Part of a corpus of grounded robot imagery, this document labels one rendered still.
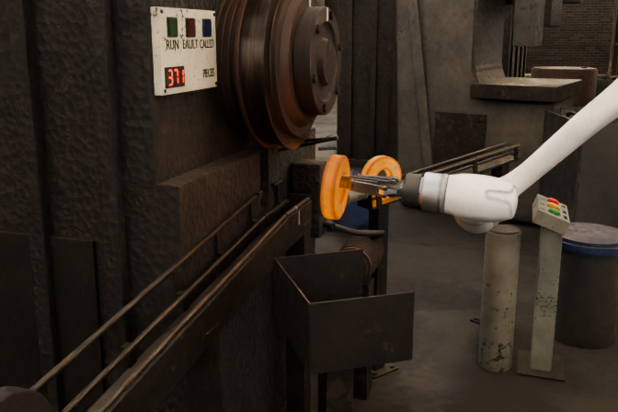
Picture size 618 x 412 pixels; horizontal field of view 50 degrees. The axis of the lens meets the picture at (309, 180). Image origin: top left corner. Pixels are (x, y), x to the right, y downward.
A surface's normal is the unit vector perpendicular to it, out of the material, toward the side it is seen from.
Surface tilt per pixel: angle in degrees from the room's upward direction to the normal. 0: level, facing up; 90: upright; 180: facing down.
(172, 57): 90
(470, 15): 90
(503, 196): 64
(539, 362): 90
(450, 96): 90
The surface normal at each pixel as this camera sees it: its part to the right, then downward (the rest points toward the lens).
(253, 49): -0.31, 0.03
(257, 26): -0.29, -0.21
